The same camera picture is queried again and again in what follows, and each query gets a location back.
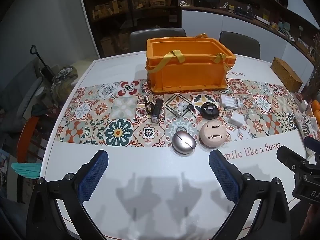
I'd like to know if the dark wooden shelf cabinet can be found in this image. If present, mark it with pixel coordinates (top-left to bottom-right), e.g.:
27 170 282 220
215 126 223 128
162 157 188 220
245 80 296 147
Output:
79 0 182 58

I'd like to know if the patterned crumpled cloth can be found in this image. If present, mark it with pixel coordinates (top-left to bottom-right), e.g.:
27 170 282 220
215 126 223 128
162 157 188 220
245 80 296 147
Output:
51 65 78 98

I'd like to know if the orange stool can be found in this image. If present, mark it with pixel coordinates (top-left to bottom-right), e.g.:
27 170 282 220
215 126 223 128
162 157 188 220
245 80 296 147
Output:
16 116 40 163

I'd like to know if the grey sofa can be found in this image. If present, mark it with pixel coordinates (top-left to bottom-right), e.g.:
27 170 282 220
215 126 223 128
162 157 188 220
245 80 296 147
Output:
0 60 43 133

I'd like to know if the silver oval case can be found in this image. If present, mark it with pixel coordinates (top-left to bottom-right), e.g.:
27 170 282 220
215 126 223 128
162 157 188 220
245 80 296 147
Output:
172 130 197 156

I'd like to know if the leaf-print cloth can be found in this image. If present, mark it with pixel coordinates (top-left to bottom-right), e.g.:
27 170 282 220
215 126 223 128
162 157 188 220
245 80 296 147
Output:
295 114 320 158

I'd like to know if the cardboard box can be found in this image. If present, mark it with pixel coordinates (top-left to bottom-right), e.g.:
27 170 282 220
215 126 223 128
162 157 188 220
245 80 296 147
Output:
100 37 113 52

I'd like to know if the white battery case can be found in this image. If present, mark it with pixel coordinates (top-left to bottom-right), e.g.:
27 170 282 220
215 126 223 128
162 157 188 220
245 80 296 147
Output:
220 94 241 110

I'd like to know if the woven wicker box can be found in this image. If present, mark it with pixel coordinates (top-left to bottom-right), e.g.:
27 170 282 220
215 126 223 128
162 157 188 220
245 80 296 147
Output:
271 57 303 92

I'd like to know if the black shovel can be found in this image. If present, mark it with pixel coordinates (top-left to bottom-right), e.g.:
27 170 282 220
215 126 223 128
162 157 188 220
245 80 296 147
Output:
30 44 54 80

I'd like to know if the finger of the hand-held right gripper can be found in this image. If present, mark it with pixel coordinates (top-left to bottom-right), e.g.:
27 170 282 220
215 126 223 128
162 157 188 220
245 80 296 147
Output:
304 136 320 153
276 145 310 172

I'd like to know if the cream cushion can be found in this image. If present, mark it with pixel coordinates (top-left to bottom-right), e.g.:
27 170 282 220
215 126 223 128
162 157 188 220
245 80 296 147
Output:
75 57 94 68

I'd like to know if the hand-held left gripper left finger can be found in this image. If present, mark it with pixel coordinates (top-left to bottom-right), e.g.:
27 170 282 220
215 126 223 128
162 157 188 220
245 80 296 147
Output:
26 149 109 240

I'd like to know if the pink round device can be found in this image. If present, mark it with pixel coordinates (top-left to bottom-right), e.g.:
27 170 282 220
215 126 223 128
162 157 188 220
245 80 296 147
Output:
199 121 227 149

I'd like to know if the white power adapter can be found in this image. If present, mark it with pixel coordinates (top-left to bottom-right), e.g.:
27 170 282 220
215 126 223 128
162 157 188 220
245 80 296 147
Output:
229 112 247 128

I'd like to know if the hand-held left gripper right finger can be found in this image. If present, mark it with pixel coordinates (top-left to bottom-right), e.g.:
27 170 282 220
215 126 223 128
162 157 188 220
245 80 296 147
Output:
209 149 292 240

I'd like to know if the grey chair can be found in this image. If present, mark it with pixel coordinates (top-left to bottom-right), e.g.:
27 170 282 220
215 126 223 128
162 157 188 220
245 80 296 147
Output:
219 31 260 58
129 28 187 53

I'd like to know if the orange plastic crate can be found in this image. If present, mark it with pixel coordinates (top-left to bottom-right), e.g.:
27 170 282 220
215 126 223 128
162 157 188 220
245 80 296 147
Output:
145 33 237 95

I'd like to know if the tile-print tablecloth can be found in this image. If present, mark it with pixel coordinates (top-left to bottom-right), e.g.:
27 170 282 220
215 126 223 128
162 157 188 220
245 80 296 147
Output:
41 51 315 240

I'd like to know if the white charging cable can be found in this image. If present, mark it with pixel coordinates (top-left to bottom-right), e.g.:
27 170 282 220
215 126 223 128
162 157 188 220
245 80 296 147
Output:
212 0 230 9

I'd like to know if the teal cloth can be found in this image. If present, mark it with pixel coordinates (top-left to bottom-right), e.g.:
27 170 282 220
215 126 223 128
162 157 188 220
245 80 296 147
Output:
11 162 42 179

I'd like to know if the small white toy figure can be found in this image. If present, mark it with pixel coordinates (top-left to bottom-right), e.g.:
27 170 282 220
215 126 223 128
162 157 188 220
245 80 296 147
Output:
174 102 188 117

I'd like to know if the black round cable reel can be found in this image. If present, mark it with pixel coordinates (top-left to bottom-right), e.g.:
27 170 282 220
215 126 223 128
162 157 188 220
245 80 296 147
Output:
201 102 218 119

